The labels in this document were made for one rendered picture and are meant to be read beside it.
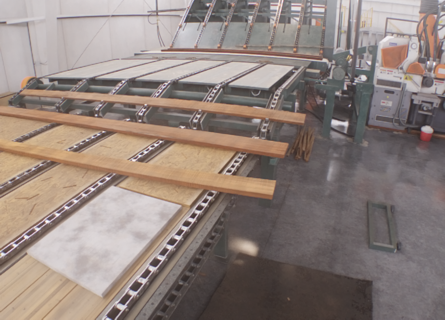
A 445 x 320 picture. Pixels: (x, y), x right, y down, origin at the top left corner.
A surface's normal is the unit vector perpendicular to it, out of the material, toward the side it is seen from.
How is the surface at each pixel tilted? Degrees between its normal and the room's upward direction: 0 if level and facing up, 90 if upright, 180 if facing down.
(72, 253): 0
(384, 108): 90
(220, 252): 90
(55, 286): 0
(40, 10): 90
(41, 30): 90
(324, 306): 0
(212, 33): 47
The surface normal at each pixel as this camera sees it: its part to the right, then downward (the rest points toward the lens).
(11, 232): 0.00, -0.90
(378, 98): -0.37, 0.40
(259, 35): -0.27, -0.33
